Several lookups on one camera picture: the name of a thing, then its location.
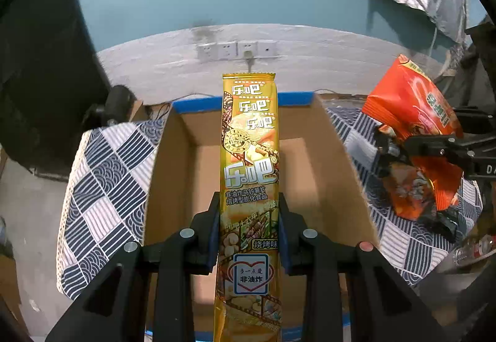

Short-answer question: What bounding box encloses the red snack bag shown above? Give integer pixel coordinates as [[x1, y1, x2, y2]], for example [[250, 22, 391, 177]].
[[362, 54, 463, 210]]

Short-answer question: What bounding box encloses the cardboard box with blue rim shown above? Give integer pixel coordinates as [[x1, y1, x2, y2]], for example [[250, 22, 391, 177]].
[[143, 90, 383, 340]]

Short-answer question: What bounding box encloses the plastic bottle red label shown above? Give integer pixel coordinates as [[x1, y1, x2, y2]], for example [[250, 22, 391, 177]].
[[454, 235, 495, 267]]

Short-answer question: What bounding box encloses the orange noodle snack bag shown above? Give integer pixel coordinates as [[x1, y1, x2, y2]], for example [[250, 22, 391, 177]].
[[383, 162, 436, 221]]

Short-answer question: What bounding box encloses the white wall socket strip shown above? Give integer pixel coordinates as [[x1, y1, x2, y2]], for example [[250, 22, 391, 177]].
[[196, 40, 278, 62]]

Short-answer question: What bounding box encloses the black snack packet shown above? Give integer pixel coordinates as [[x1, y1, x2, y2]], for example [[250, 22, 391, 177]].
[[374, 124, 410, 178], [417, 207, 467, 243]]

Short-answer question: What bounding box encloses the large black panel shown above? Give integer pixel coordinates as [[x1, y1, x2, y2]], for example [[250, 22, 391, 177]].
[[1, 0, 109, 177]]

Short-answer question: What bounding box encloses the tall gold chips packet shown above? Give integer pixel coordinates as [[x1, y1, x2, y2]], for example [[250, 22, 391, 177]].
[[214, 73, 282, 341]]

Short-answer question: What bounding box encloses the navy white patterned tablecloth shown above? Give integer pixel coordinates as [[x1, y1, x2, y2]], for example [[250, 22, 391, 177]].
[[55, 104, 484, 302]]

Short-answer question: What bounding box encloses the grey power cable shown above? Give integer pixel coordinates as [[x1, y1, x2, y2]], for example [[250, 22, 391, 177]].
[[154, 51, 342, 115]]

